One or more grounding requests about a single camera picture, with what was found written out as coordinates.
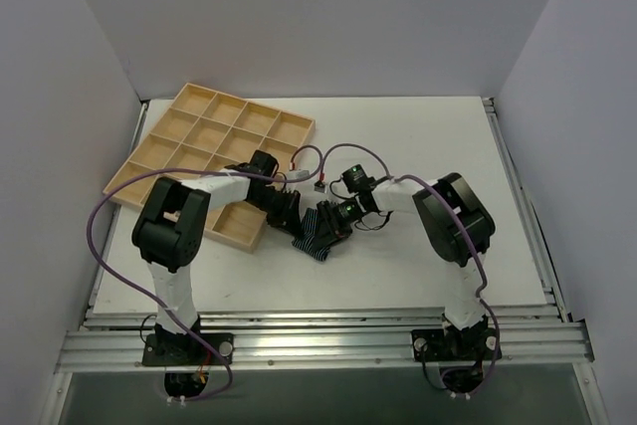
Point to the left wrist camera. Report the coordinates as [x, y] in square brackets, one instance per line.
[297, 175]

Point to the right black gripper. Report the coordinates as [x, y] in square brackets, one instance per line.
[327, 219]

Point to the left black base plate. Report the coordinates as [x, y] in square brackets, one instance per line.
[166, 349]

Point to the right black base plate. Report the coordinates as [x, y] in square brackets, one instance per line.
[450, 344]

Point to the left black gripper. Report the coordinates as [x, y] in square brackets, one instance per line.
[287, 211]

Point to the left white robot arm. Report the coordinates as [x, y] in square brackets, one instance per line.
[169, 231]

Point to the wooden compartment tray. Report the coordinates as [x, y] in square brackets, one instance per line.
[205, 129]

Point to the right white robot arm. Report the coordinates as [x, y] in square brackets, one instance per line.
[457, 224]

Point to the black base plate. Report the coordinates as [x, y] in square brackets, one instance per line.
[166, 349]
[450, 344]

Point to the navy striped underwear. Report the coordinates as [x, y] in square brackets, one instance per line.
[317, 238]

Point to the aluminium frame rail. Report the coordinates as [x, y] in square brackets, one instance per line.
[312, 341]

